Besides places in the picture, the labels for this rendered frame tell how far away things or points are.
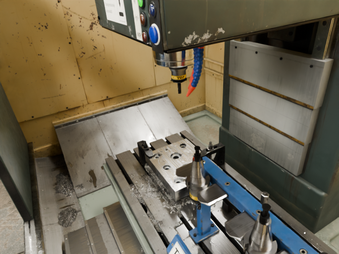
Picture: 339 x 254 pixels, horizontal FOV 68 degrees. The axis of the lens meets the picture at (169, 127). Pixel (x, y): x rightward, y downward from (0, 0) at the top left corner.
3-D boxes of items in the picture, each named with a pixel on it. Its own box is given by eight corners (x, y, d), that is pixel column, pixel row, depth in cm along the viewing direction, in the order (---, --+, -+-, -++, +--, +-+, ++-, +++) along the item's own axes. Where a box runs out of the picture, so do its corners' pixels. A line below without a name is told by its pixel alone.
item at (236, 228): (236, 244, 52) (236, 242, 51) (220, 226, 56) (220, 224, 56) (261, 229, 55) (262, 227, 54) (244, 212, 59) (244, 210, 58)
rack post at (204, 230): (196, 244, 86) (194, 179, 71) (187, 233, 90) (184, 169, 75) (219, 231, 90) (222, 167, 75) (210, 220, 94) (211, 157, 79)
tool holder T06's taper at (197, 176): (210, 179, 67) (210, 159, 63) (198, 187, 64) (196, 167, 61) (198, 171, 70) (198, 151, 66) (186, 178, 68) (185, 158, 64)
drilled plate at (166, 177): (175, 200, 98) (174, 191, 96) (146, 162, 121) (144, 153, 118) (222, 178, 107) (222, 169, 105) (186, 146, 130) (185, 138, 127)
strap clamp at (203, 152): (202, 174, 116) (202, 147, 109) (198, 170, 119) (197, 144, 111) (224, 164, 121) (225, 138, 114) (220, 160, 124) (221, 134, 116)
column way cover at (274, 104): (296, 179, 109) (325, 62, 83) (225, 131, 146) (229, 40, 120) (304, 175, 111) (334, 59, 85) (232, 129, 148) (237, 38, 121)
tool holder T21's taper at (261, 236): (277, 247, 49) (282, 224, 45) (258, 256, 48) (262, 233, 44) (262, 229, 53) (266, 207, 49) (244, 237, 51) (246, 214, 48)
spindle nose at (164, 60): (210, 63, 78) (210, 21, 72) (160, 71, 75) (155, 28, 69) (192, 51, 92) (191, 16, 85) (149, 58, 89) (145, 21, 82)
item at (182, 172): (181, 182, 69) (181, 180, 69) (172, 171, 73) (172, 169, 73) (203, 172, 72) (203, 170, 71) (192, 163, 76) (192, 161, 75)
